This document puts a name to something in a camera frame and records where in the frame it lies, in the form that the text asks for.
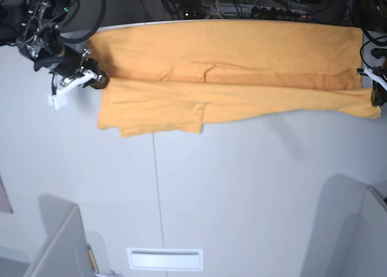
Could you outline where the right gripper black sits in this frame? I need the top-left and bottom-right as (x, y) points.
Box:
(33, 45), (109, 90)

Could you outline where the orange yellow T-shirt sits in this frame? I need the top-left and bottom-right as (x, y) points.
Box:
(88, 20), (381, 137)

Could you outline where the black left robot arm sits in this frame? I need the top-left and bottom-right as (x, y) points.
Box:
(352, 0), (386, 106)

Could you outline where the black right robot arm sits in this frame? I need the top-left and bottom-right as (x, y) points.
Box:
(1, 0), (109, 95)

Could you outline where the grey right bin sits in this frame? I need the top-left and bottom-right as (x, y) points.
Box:
(320, 174), (387, 277)

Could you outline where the grey bin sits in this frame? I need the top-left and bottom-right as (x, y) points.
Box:
(1, 194), (118, 276)
(320, 174), (387, 277)

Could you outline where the black power strip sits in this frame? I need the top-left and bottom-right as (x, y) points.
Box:
(250, 6), (308, 22)

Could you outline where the pink cloth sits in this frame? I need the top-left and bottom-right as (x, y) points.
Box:
(0, 178), (13, 213)

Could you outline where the grey left bin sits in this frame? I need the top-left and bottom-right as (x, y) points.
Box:
(1, 194), (118, 276)

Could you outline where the orange pencil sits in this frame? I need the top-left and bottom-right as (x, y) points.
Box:
(88, 249), (99, 273)

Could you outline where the white table slot plate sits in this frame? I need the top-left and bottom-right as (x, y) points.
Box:
(126, 248), (204, 272)

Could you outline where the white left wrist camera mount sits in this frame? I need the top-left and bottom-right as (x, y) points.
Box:
(357, 67), (387, 90)

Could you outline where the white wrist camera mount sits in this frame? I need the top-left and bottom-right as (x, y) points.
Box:
(47, 70), (93, 110)
(357, 67), (387, 90)

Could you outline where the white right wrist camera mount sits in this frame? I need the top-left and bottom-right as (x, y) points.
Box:
(47, 70), (93, 110)

